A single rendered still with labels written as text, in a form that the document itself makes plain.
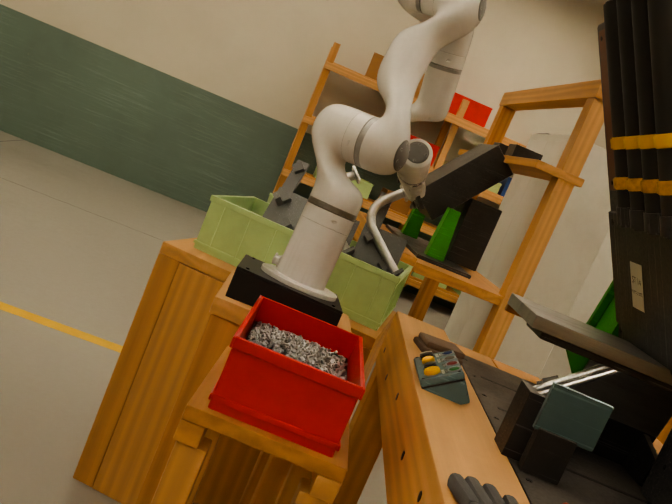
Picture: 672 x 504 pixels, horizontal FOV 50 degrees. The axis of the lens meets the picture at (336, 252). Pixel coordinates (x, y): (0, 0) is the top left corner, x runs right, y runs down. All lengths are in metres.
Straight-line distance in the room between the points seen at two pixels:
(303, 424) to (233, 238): 1.14
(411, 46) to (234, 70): 6.56
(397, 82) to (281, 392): 0.82
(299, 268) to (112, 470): 1.03
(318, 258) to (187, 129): 6.67
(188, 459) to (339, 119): 0.84
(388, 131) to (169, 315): 0.92
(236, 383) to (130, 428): 1.22
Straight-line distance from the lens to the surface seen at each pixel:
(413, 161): 1.91
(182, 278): 2.14
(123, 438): 2.32
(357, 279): 2.09
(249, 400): 1.11
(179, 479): 1.17
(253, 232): 2.15
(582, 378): 1.18
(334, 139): 1.64
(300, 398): 1.10
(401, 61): 1.68
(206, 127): 8.20
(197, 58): 8.24
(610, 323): 1.29
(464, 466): 1.05
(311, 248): 1.61
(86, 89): 8.43
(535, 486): 1.12
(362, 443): 1.92
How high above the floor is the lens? 1.23
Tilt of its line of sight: 8 degrees down
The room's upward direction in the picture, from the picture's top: 23 degrees clockwise
